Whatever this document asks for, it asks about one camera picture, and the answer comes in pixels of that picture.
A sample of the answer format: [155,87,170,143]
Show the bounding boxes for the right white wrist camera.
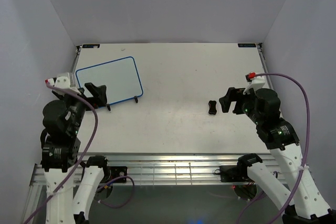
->
[243,72,266,95]

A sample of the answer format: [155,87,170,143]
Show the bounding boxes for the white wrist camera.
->
[243,72,266,95]
[45,72,80,95]

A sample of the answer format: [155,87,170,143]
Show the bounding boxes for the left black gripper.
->
[53,81,107,134]

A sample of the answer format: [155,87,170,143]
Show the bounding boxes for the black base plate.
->
[107,166,128,183]
[219,165,241,183]

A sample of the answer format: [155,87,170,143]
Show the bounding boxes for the wire whiteboard easel stand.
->
[106,96,139,112]

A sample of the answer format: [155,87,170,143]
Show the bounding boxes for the blue table label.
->
[82,44,100,49]
[237,43,257,48]

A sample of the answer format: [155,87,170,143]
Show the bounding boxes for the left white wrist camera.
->
[45,72,80,95]

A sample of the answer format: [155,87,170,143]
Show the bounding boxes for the purple cable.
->
[236,73,311,224]
[22,83,99,224]

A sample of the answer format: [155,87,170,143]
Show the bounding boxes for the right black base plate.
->
[219,165,241,183]

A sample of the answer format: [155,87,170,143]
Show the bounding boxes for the blue framed small whiteboard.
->
[75,56,144,105]

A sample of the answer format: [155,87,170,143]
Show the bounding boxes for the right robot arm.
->
[219,87,335,223]

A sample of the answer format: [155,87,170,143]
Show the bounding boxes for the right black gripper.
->
[218,87,262,124]

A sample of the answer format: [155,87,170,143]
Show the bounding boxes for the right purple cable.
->
[236,73,311,224]

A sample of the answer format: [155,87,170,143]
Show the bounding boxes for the right blue table label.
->
[237,43,257,48]

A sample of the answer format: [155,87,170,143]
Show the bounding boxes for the aluminium front rail frame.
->
[31,153,292,187]

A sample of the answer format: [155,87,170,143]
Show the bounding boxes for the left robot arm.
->
[41,82,111,223]

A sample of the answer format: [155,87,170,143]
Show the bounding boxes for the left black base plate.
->
[107,166,128,183]

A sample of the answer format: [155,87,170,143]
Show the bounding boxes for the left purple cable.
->
[22,83,99,224]

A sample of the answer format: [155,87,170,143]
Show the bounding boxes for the black whiteboard eraser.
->
[208,100,217,115]

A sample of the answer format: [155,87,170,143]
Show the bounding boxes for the left blue table label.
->
[82,44,100,49]

